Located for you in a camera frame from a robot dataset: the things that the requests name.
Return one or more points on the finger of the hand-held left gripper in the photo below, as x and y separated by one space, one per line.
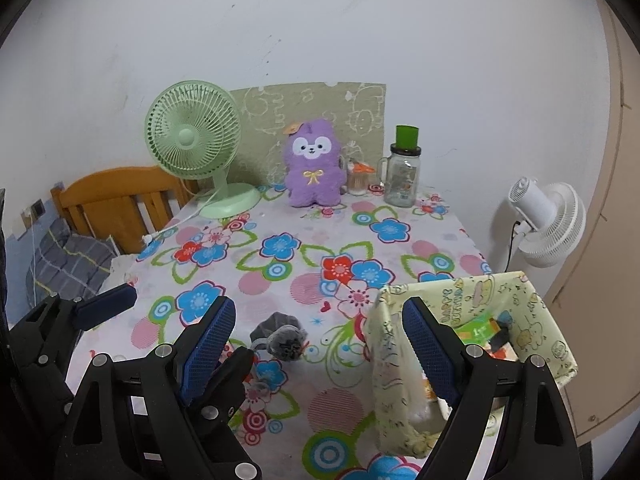
225 390
105 307

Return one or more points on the yellow-green printed fabric basket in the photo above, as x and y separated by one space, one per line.
390 390

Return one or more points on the small colourful packet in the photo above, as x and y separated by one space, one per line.
477 330

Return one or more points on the green plastic cup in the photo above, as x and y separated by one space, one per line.
407 137

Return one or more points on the beige door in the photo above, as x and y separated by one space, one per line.
615 260

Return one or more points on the wall socket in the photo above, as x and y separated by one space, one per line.
35 207

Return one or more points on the green desk fan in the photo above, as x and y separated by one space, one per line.
187 137

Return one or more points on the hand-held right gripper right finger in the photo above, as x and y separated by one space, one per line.
430 355

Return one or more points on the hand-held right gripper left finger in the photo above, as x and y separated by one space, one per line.
207 350

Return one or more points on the glass jar with black lid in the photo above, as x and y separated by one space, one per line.
400 185

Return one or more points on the floral tablecloth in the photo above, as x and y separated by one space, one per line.
300 260

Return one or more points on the grey plaid pillow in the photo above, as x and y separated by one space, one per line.
70 260

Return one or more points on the white fan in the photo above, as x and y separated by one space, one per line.
555 230

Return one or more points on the purple plush toy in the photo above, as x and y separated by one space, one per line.
312 185

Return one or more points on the green patterned foam mat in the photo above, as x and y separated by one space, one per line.
360 110

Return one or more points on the grey sock bundle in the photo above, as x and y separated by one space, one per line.
285 340

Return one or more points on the small jar with orange lid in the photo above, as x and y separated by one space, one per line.
359 182

